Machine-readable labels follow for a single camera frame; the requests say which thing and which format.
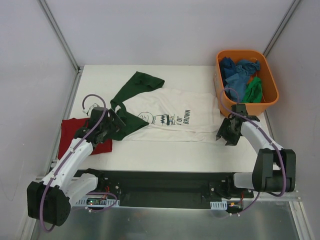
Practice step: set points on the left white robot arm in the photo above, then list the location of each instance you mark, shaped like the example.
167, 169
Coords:
51, 199

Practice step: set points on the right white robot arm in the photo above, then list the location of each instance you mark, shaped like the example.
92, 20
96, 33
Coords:
274, 171

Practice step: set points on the white cable duct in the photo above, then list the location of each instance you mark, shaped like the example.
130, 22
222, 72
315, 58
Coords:
219, 205
94, 202

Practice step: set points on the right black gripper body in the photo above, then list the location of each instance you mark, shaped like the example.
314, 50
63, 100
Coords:
227, 132

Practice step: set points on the left white cable duct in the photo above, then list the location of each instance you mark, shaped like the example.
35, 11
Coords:
94, 202

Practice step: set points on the orange plastic bin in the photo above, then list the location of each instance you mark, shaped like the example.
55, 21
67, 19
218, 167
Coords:
270, 94

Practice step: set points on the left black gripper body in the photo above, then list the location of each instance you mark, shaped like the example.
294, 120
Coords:
112, 119

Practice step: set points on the right aluminium frame post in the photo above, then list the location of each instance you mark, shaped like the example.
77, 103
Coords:
282, 25

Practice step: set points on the folded red t shirt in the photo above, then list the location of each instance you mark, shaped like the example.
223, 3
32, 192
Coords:
68, 130

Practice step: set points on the right white cable duct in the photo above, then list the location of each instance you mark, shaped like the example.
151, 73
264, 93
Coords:
219, 205

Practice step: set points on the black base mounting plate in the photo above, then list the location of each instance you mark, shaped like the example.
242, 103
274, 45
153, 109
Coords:
179, 190

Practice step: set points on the dark blue t shirt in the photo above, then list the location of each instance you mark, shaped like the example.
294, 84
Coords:
227, 68

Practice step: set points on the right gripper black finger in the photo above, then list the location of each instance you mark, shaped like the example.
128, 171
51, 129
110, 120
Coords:
231, 140
222, 131

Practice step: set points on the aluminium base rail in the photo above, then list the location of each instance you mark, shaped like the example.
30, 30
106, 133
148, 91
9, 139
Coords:
292, 197

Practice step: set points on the light blue t shirt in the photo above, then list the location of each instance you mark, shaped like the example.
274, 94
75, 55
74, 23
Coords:
236, 84

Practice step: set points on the left aluminium frame post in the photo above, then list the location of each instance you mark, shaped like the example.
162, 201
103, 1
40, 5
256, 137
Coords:
44, 6

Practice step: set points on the white and green t shirt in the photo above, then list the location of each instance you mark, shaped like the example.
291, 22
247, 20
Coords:
154, 113

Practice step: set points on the bright green t shirt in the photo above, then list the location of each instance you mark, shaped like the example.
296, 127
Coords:
253, 92

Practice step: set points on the aluminium frame post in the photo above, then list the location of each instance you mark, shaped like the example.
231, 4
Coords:
44, 6
282, 25

